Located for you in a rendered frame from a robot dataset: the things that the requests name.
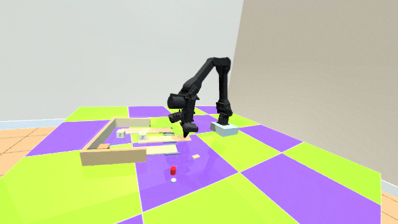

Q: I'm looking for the red cylinder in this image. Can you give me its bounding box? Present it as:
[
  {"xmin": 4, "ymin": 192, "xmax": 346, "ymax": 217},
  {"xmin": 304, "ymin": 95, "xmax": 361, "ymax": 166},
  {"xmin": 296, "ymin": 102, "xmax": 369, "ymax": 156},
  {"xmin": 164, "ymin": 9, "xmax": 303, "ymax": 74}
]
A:
[{"xmin": 170, "ymin": 166, "xmax": 176, "ymax": 175}]

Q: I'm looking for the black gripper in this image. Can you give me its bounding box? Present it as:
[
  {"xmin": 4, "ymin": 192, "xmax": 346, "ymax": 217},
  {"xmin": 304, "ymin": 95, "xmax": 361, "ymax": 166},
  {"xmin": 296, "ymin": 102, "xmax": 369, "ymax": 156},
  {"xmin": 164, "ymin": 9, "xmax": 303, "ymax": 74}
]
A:
[{"xmin": 180, "ymin": 108, "xmax": 198, "ymax": 138}]

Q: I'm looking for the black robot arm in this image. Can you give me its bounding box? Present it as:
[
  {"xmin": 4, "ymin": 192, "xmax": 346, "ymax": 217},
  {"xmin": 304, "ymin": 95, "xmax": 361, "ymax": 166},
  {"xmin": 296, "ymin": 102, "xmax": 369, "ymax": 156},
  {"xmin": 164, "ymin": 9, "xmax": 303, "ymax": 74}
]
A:
[{"xmin": 167, "ymin": 57, "xmax": 233, "ymax": 126}]

